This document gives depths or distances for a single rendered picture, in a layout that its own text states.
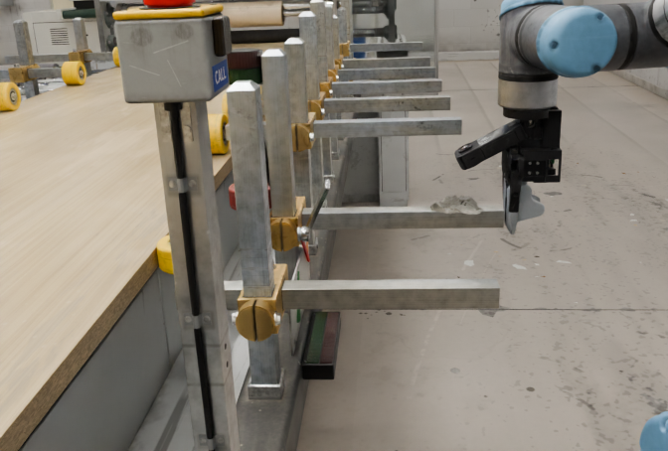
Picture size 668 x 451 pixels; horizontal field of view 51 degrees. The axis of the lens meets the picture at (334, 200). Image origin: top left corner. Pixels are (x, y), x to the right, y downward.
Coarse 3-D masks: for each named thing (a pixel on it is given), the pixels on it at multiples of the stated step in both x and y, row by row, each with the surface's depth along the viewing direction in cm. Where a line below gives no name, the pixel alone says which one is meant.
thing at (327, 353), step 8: (328, 312) 118; (336, 312) 117; (328, 320) 115; (336, 320) 115; (328, 328) 112; (336, 328) 112; (328, 336) 110; (328, 344) 108; (328, 352) 105; (320, 360) 103; (328, 360) 103
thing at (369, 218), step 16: (304, 208) 120; (336, 208) 119; (352, 208) 119; (368, 208) 119; (384, 208) 118; (400, 208) 118; (416, 208) 118; (496, 208) 116; (304, 224) 118; (320, 224) 118; (336, 224) 118; (352, 224) 117; (368, 224) 117; (384, 224) 117; (400, 224) 117; (416, 224) 117; (432, 224) 116; (448, 224) 116; (464, 224) 116; (480, 224) 116; (496, 224) 116
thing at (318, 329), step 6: (318, 312) 118; (324, 312) 118; (318, 318) 116; (324, 318) 116; (318, 324) 114; (324, 324) 114; (318, 330) 112; (312, 336) 110; (318, 336) 110; (312, 342) 108; (318, 342) 108; (312, 348) 107; (318, 348) 106; (312, 354) 105; (318, 354) 105; (312, 360) 103; (318, 360) 103
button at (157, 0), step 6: (144, 0) 55; (150, 0) 54; (156, 0) 54; (162, 0) 54; (168, 0) 54; (174, 0) 54; (180, 0) 54; (186, 0) 54; (192, 0) 55; (150, 6) 55; (156, 6) 54; (162, 6) 54; (168, 6) 54; (174, 6) 54; (180, 6) 54
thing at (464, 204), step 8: (448, 200) 116; (456, 200) 116; (464, 200) 118; (472, 200) 115; (432, 208) 116; (440, 208) 115; (448, 208) 114; (456, 208) 115; (464, 208) 114; (472, 208) 114; (480, 208) 115
